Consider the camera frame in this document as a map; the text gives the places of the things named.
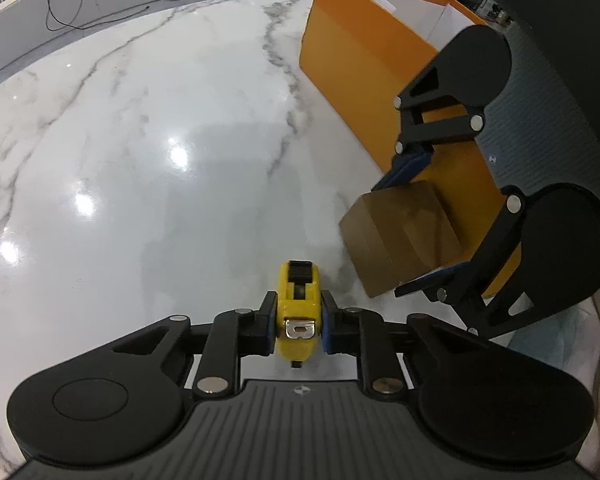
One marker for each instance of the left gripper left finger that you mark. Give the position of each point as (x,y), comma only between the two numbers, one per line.
(241,332)

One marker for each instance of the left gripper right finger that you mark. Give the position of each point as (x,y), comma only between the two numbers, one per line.
(344,330)

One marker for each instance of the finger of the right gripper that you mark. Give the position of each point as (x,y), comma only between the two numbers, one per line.
(430,283)
(403,169)

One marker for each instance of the yellow tape measure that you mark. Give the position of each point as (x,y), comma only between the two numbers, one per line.
(298,311)

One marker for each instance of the brown cardboard box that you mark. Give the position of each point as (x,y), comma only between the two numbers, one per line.
(397,234)

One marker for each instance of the orange storage box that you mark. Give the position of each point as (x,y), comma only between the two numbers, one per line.
(415,76)

